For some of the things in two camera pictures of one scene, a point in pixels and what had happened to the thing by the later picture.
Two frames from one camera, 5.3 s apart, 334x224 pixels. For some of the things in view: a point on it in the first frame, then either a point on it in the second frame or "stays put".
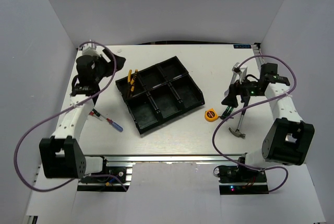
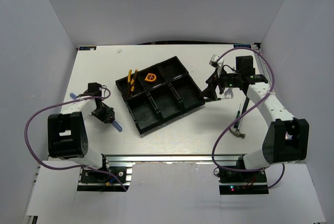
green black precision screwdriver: x=225 y=113 → x=215 y=99
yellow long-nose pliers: x=129 y=80 stays put
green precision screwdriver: x=230 y=110 → x=236 y=125
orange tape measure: x=211 y=115 → x=150 y=77
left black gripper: x=109 y=66 → x=109 y=112
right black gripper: x=235 y=89 → x=210 y=92
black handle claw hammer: x=237 y=132 stays put
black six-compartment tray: x=162 y=91 stays put
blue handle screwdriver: x=114 y=124 stays put
